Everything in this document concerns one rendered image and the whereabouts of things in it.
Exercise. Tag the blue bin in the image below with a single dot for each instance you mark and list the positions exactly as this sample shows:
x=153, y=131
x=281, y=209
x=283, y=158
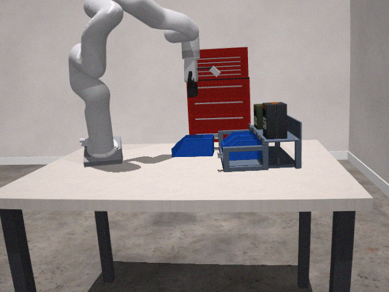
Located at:
x=194, y=145
x=238, y=133
x=243, y=141

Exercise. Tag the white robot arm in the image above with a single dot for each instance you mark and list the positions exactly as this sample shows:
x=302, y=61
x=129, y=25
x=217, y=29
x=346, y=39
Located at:
x=87, y=60

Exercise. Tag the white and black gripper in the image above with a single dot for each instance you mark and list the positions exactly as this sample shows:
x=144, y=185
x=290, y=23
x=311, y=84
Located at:
x=191, y=73

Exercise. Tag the grey shelf rack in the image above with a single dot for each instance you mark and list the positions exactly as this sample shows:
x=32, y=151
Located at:
x=272, y=157

